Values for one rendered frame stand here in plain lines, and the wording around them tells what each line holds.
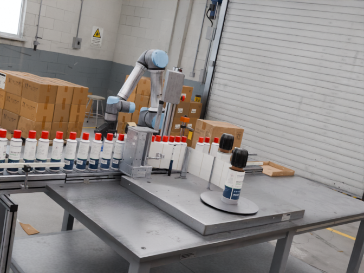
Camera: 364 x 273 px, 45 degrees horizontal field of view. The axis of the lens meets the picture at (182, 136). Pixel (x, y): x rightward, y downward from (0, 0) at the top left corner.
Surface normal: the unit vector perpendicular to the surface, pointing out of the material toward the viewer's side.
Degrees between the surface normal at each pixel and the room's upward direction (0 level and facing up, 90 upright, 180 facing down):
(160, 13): 90
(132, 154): 90
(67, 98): 91
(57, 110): 90
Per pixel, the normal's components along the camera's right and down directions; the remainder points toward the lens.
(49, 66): 0.77, 0.26
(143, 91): -0.56, 0.04
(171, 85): 0.11, 0.20
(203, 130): -0.85, -0.07
